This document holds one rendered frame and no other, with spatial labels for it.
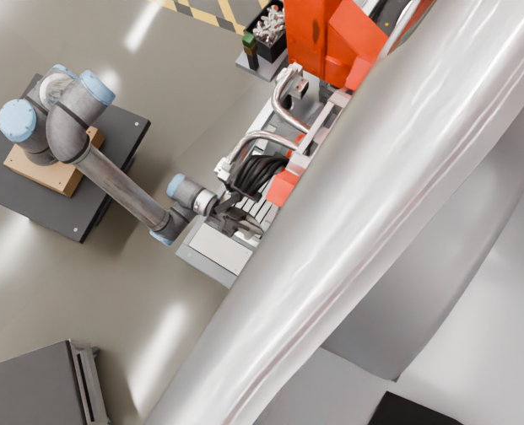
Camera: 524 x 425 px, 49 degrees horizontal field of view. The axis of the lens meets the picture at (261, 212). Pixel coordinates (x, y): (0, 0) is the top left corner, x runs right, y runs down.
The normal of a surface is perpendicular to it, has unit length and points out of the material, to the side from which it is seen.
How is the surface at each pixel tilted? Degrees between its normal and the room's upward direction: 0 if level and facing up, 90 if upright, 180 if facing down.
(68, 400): 0
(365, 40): 36
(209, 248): 0
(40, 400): 0
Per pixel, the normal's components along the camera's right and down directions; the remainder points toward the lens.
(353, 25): 0.42, 0.05
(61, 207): -0.10, -0.29
